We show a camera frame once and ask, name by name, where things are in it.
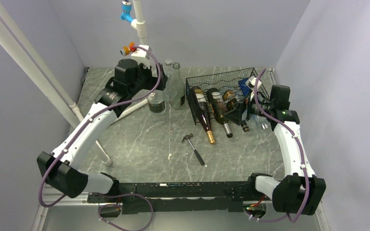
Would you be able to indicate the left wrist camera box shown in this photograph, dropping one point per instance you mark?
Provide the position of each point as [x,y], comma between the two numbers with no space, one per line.
[141,57]

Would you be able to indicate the clear frosted wine bottle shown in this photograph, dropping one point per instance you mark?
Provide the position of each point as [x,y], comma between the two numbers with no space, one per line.
[176,88]

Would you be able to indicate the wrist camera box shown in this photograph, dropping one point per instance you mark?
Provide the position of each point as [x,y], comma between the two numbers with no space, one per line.
[141,57]
[253,84]

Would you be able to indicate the blue pipe nozzle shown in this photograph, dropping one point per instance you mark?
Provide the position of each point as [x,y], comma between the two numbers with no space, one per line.
[126,7]

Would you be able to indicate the clear bottle dark label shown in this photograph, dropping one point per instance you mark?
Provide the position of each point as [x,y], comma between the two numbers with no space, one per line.
[156,102]

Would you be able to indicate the orange pipe nozzle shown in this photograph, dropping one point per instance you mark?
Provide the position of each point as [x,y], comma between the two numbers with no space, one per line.
[126,50]

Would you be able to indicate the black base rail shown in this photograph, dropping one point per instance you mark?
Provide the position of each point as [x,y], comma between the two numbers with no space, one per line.
[134,198]

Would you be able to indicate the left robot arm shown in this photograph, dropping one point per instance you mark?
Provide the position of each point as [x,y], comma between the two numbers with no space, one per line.
[61,168]

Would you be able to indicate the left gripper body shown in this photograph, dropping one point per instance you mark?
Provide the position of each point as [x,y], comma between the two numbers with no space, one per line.
[145,80]

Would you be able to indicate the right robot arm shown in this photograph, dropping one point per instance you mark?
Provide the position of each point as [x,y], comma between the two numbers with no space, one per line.
[300,191]

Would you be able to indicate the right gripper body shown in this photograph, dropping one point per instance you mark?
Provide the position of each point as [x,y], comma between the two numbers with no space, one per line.
[255,109]

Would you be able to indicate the white pvc pipe frame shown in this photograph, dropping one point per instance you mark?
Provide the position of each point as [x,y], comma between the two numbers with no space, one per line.
[19,48]

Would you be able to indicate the blue label clear bottle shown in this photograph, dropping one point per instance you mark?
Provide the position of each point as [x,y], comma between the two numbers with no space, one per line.
[246,86]

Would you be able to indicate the round clear glass bottle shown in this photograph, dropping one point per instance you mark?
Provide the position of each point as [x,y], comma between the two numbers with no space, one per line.
[168,69]

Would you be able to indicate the small grey hammer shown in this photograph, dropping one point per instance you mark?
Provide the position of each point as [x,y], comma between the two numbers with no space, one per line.
[196,153]

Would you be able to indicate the black wire wine rack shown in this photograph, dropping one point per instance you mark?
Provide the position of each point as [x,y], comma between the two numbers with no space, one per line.
[222,81]

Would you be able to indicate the red wine bottle gold cap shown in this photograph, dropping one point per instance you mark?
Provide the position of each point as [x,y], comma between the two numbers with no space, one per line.
[204,118]

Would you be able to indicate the green wine bottle silver cap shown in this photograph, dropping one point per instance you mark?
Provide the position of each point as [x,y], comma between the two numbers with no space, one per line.
[219,109]

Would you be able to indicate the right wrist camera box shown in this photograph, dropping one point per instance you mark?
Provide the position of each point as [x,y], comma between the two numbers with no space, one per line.
[253,84]

